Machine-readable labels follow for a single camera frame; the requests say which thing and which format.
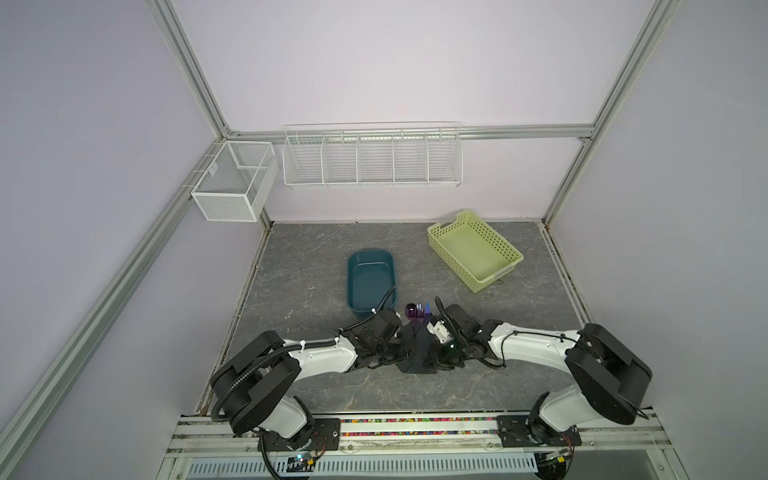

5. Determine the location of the purple metallic spoon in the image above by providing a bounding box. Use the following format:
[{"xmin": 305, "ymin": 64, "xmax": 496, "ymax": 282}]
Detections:
[{"xmin": 405, "ymin": 303, "xmax": 420, "ymax": 321}]

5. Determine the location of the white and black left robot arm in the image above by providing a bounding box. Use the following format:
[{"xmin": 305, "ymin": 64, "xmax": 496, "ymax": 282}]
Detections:
[{"xmin": 209, "ymin": 287, "xmax": 408, "ymax": 450}]

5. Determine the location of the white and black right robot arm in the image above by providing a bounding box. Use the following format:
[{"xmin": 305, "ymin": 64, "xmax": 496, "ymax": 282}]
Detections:
[{"xmin": 427, "ymin": 298, "xmax": 653, "ymax": 445}]

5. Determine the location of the teal plastic cutlery bin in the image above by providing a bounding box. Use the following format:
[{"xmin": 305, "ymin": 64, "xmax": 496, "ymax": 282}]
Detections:
[{"xmin": 347, "ymin": 249, "xmax": 397, "ymax": 318}]

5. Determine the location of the light green perforated plastic basket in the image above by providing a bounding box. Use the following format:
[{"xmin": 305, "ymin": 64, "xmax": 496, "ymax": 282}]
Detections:
[{"xmin": 427, "ymin": 210, "xmax": 524, "ymax": 293}]

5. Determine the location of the white wire wall rack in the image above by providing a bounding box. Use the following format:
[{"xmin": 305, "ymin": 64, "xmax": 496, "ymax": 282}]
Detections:
[{"xmin": 282, "ymin": 122, "xmax": 464, "ymax": 188}]

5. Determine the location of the white mesh wall basket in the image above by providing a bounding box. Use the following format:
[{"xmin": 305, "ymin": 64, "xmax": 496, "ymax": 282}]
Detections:
[{"xmin": 192, "ymin": 141, "xmax": 279, "ymax": 223}]

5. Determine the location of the aluminium enclosure frame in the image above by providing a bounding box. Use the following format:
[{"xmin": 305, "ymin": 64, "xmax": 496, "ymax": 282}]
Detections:
[{"xmin": 0, "ymin": 0, "xmax": 685, "ymax": 463}]

